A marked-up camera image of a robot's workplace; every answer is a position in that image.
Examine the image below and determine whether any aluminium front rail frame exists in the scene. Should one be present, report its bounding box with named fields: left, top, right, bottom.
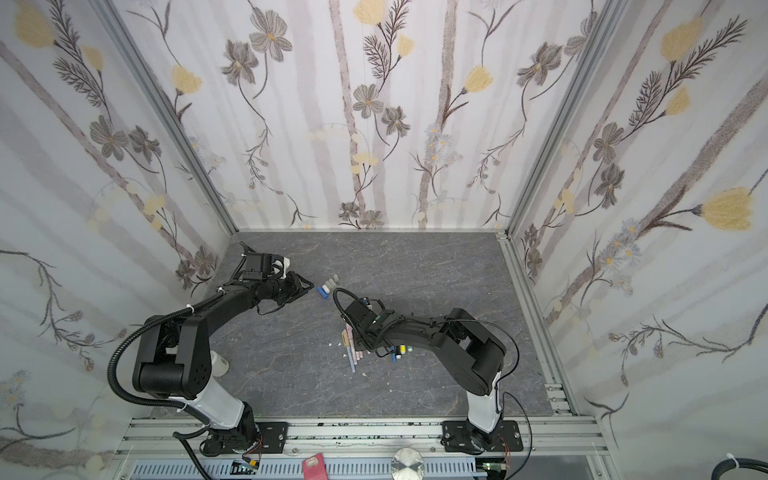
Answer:
left=110, top=416, right=621, bottom=479

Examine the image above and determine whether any light pink capped pen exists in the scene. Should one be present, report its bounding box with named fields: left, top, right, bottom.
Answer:
left=346, top=325, right=360, bottom=364

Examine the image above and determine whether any black cable coil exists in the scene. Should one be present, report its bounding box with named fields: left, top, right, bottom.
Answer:
left=711, top=457, right=768, bottom=480

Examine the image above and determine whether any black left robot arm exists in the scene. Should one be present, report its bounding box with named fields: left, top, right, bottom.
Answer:
left=107, top=246, right=314, bottom=456

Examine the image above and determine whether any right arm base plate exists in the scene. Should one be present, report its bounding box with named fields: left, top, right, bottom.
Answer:
left=440, top=420, right=524, bottom=456

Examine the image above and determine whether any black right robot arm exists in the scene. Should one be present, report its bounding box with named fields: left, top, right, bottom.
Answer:
left=332, top=288, right=524, bottom=456

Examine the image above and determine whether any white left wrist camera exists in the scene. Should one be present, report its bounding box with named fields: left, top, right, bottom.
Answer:
left=271, top=255, right=290, bottom=279

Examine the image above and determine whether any shiny metal round object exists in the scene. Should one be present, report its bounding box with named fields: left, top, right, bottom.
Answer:
left=390, top=447, right=426, bottom=480

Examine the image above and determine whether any pink object at front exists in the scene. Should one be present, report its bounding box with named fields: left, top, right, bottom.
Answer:
left=302, top=453, right=329, bottom=480

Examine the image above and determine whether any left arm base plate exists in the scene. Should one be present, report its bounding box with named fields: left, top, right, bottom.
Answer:
left=203, top=421, right=290, bottom=455

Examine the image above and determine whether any white plastic bottle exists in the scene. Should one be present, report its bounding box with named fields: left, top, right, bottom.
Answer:
left=210, top=350, right=230, bottom=378

